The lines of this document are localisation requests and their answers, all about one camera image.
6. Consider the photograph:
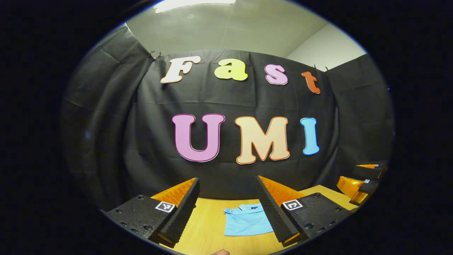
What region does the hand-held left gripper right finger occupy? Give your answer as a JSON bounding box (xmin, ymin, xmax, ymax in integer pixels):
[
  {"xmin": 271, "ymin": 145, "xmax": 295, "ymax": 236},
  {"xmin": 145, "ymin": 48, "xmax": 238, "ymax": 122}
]
[{"xmin": 255, "ymin": 175, "xmax": 358, "ymax": 247}]

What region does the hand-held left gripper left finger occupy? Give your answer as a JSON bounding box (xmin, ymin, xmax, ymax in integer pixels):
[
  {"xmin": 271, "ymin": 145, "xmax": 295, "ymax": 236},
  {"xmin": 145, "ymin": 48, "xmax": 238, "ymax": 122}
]
[{"xmin": 105, "ymin": 177, "xmax": 201, "ymax": 248}]

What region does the light blue polo T-shirt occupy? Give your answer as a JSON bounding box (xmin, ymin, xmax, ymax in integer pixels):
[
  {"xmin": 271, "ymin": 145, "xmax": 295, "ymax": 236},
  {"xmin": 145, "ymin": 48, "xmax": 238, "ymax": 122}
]
[{"xmin": 223, "ymin": 203, "xmax": 275, "ymax": 237}]

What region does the black backdrop cloth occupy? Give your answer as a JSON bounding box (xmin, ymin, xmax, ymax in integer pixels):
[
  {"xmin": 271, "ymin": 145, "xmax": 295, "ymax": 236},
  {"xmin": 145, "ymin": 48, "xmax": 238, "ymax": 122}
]
[{"xmin": 60, "ymin": 23, "xmax": 395, "ymax": 213}]

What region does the ceiling light panel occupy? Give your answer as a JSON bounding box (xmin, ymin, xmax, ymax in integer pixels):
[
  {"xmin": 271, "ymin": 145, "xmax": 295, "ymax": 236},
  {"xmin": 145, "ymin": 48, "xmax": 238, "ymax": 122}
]
[{"xmin": 155, "ymin": 0, "xmax": 236, "ymax": 14}]

